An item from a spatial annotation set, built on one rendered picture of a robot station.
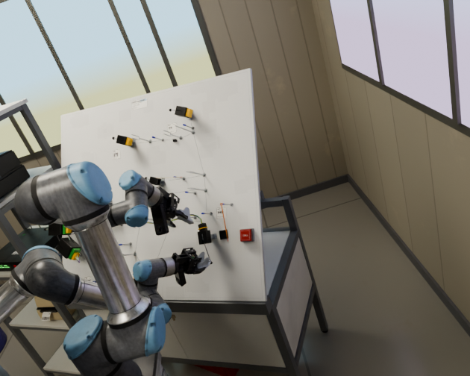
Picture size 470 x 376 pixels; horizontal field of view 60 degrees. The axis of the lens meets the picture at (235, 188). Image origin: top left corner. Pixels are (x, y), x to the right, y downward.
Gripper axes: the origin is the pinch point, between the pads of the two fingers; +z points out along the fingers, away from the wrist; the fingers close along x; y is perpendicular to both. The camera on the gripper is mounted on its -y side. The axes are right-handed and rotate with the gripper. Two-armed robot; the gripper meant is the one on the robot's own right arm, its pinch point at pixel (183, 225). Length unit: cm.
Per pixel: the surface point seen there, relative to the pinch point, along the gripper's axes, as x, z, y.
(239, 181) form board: -17.5, 13.9, 24.6
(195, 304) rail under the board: 14.0, 34.9, -20.8
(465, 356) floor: -89, 139, -31
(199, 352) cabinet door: 32, 70, -35
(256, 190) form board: -24.8, 16.3, 19.5
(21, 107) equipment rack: 90, -32, 73
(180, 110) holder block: 1, -10, 54
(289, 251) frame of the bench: -22, 62, 9
